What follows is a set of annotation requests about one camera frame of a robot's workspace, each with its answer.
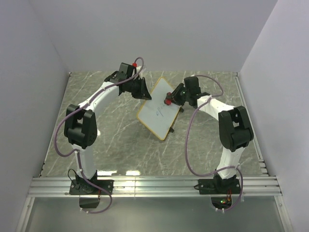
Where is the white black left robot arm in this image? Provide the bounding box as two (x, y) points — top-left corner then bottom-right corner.
(63, 71), (151, 195)

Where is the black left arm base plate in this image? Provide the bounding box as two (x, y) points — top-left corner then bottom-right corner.
(69, 176), (114, 195)

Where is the yellow framed whiteboard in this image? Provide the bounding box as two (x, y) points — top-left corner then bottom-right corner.
(137, 77), (180, 141)

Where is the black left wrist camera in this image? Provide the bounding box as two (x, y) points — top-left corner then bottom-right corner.
(117, 62), (135, 80)

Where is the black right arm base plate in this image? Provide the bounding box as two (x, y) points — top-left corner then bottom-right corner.
(194, 174), (241, 195)

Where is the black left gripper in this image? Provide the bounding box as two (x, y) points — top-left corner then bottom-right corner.
(127, 77), (152, 101)

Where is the aluminium right side rail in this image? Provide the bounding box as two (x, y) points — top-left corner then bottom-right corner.
(233, 72), (269, 176)

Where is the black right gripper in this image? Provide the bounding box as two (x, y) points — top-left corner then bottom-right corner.
(165, 84), (190, 107)

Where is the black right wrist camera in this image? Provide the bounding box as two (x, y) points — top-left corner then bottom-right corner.
(184, 76), (201, 95)

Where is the red bone shaped eraser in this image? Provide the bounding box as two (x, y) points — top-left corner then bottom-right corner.
(164, 92), (172, 105)

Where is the aluminium front rail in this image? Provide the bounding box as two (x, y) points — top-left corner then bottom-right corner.
(28, 176), (282, 198)

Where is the aluminium rail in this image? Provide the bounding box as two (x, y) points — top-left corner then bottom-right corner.
(233, 72), (269, 176)
(28, 176), (282, 198)

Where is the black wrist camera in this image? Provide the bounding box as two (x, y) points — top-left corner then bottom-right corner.
(117, 62), (135, 80)
(184, 76), (201, 95)

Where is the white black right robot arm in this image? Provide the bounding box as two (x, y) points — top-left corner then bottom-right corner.
(164, 84), (254, 194)

